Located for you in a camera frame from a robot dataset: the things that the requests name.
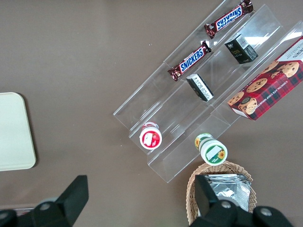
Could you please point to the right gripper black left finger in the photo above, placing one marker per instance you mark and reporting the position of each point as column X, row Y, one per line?
column 68, row 203

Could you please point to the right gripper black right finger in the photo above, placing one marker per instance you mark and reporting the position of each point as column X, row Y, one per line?
column 208, row 208

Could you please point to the light wicker basket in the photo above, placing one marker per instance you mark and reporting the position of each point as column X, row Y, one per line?
column 236, row 169

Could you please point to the beige plastic tray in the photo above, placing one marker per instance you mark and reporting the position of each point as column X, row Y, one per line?
column 14, row 130

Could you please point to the silver foil packet stack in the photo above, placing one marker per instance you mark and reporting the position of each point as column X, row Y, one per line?
column 229, row 191

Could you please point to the green sunflower yogurt bottle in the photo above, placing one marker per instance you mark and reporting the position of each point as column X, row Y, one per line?
column 213, row 151

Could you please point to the red strawberry yogurt bottle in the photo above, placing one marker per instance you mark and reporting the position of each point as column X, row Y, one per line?
column 150, row 139

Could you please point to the small black carton box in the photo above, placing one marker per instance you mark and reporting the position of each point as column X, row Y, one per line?
column 200, row 88
column 240, row 50

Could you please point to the clear acrylic stepped shelf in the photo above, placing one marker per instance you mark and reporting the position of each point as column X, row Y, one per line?
column 154, row 94

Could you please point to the red tartan cookie box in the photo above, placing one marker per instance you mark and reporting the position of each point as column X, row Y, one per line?
column 267, row 89

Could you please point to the Snickers chocolate bar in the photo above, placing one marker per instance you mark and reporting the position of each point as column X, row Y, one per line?
column 228, row 18
column 190, row 61

